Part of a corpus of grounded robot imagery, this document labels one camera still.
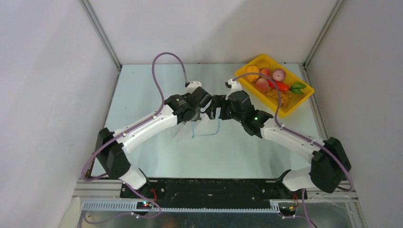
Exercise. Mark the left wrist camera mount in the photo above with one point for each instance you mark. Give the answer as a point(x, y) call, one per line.
point(192, 86)

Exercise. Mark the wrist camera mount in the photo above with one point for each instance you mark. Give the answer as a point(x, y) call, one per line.
point(233, 87)
point(192, 86)

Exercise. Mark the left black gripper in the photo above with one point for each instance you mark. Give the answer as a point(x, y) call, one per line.
point(197, 117)

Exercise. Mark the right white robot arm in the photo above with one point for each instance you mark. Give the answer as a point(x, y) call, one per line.
point(329, 164)

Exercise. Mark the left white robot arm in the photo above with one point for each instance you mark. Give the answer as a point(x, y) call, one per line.
point(114, 147)

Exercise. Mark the fried dough pieces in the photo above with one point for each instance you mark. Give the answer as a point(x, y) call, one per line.
point(284, 97)

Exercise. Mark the yellow plastic tray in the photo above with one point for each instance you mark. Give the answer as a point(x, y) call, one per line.
point(267, 80)

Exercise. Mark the yellow bell pepper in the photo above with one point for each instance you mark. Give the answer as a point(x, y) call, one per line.
point(253, 73)

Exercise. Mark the red carrot with leaves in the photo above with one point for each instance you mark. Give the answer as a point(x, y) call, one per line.
point(295, 88)

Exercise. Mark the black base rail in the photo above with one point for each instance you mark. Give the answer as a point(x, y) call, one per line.
point(185, 193)

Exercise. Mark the clear zip top bag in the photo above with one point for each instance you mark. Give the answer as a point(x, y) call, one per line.
point(203, 126)

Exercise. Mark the purple onion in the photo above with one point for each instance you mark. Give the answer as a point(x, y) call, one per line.
point(278, 75)

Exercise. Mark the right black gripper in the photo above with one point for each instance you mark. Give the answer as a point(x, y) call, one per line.
point(225, 109)

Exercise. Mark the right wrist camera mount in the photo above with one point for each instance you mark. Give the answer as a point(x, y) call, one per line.
point(233, 87)

